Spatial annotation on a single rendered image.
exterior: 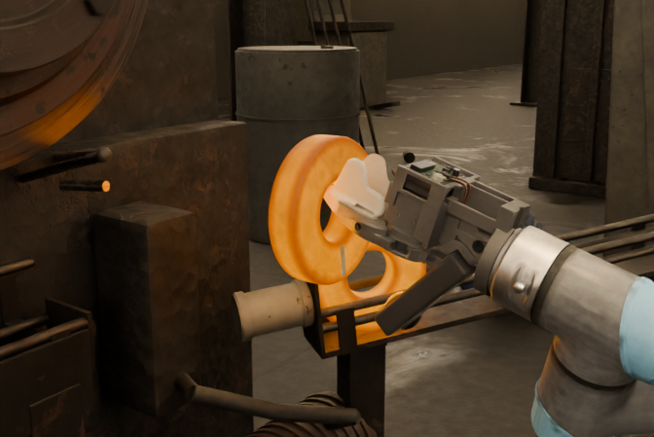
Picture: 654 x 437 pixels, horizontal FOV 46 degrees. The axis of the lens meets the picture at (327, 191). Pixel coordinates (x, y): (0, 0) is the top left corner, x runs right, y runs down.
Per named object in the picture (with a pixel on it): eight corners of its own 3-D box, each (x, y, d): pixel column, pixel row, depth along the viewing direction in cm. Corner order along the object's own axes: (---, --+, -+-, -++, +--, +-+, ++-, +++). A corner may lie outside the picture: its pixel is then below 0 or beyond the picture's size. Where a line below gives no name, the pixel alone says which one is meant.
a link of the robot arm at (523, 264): (551, 308, 70) (517, 335, 64) (507, 284, 72) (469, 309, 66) (581, 236, 68) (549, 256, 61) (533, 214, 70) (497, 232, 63)
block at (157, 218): (97, 398, 94) (84, 209, 89) (148, 374, 100) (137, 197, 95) (157, 424, 88) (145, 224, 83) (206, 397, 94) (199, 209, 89)
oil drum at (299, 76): (212, 234, 368) (205, 45, 348) (289, 209, 415) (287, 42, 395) (310, 255, 334) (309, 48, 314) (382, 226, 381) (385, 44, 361)
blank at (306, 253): (258, 152, 72) (286, 155, 70) (348, 120, 84) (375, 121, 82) (272, 304, 76) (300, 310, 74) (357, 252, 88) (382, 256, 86)
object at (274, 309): (234, 331, 96) (228, 286, 94) (303, 314, 98) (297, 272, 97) (245, 349, 90) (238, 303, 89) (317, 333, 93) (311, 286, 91)
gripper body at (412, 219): (429, 152, 75) (541, 202, 69) (405, 230, 78) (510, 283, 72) (389, 162, 69) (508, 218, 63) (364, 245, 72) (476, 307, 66)
